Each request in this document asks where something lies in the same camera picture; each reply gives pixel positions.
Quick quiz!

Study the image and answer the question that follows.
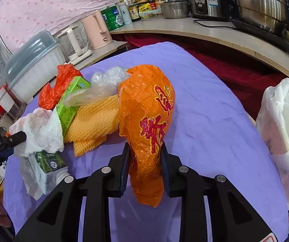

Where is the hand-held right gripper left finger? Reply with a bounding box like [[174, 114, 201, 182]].
[[13, 142, 132, 242]]

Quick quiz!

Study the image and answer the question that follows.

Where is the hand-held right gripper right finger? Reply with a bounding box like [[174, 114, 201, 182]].
[[160, 141, 278, 242]]

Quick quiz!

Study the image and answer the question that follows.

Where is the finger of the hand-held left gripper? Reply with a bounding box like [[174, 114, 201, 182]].
[[4, 130, 27, 145]]

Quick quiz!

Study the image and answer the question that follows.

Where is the white paper towel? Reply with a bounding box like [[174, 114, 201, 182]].
[[8, 107, 65, 201]]

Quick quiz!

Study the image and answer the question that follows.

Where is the green and white drink carton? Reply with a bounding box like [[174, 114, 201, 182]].
[[28, 151, 70, 194]]

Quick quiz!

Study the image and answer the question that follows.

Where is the orange red-printed plastic bag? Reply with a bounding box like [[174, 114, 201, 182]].
[[118, 65, 176, 208]]

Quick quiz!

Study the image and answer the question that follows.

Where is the bin with white bag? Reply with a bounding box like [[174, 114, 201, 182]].
[[256, 78, 289, 211]]

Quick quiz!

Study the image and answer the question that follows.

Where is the small yellow foam net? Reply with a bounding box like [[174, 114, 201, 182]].
[[73, 135, 107, 157]]

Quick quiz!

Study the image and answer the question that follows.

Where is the large yellow foam net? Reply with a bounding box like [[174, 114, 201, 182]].
[[64, 94, 120, 143]]

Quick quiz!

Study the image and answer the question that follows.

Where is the green cardboard box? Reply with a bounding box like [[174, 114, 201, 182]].
[[55, 76, 92, 137]]

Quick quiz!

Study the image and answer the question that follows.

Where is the red-orange plastic bag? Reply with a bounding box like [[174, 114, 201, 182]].
[[39, 64, 83, 110]]

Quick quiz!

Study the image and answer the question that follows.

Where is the purple cloth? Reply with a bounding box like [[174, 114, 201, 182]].
[[3, 42, 289, 242]]

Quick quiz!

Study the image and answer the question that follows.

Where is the white container with clear lid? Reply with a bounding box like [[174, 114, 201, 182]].
[[4, 30, 67, 103]]

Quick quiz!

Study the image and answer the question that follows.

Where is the dark red cloth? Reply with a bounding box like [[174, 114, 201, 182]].
[[112, 33, 289, 122]]

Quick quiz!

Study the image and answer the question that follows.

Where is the pink electric kettle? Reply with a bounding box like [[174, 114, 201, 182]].
[[81, 10, 113, 50]]

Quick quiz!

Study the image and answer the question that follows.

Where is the pink dotted curtain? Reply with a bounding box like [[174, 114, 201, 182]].
[[0, 0, 150, 56]]

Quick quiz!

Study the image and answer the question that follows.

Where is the green tin can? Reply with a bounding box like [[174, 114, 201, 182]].
[[101, 5, 126, 32]]

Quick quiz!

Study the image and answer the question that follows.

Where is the white bottle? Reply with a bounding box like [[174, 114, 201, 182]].
[[117, 1, 133, 26]]

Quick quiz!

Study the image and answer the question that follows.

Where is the dark sauce bottle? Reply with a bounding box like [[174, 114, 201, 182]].
[[127, 0, 142, 22]]

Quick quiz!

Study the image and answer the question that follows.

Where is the yellow food packet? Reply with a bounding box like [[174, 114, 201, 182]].
[[137, 2, 161, 19]]

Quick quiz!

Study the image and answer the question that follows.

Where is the steel bowl with lid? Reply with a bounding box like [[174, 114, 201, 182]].
[[160, 0, 190, 19]]

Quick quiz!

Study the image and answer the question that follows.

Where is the black induction cooker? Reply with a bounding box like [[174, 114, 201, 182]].
[[231, 19, 289, 46]]

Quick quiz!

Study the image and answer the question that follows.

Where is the large steel steamer pot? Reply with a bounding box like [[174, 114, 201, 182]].
[[226, 0, 288, 35]]

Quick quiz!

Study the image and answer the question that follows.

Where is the glass kettle with white handle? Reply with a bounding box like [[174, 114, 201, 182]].
[[56, 26, 93, 66]]

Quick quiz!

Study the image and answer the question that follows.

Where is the black power cable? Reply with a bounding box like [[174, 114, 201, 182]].
[[193, 19, 236, 29]]

